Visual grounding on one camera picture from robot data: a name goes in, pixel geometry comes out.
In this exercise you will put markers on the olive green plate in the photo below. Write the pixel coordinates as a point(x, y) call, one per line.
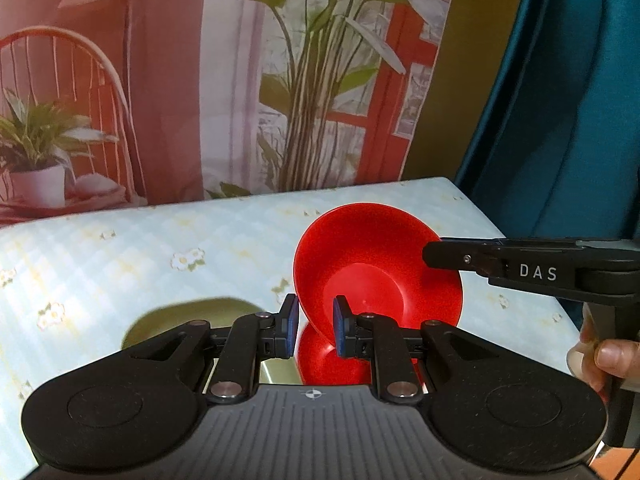
point(218, 311)

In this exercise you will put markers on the red plastic bowl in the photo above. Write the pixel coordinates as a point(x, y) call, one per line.
point(372, 255)

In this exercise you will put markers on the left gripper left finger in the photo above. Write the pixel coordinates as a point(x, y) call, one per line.
point(256, 348)

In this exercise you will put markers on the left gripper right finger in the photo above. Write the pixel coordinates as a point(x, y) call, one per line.
point(388, 348)

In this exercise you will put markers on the floral light tablecloth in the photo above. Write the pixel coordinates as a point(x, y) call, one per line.
point(71, 287)

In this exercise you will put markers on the teal curtain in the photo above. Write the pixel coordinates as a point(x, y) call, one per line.
point(556, 150)

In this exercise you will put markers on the printed room scene backdrop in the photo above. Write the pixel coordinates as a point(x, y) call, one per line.
point(117, 103)

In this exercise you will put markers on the person's right hand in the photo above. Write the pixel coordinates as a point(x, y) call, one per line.
point(597, 362)

